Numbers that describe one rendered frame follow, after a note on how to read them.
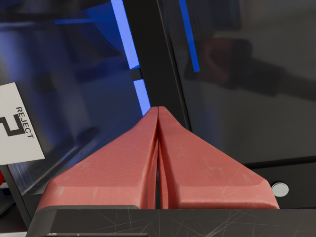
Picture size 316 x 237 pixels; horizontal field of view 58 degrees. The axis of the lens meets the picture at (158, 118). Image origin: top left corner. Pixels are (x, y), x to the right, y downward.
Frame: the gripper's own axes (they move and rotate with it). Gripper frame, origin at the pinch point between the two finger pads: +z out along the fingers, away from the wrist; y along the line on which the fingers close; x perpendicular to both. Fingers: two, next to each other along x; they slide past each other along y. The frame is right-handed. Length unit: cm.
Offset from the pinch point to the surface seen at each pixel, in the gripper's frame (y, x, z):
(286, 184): -11.8, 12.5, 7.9
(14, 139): 15.4, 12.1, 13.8
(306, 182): -13.3, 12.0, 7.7
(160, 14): -0.2, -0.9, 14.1
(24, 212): 16.1, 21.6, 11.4
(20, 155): 15.0, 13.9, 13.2
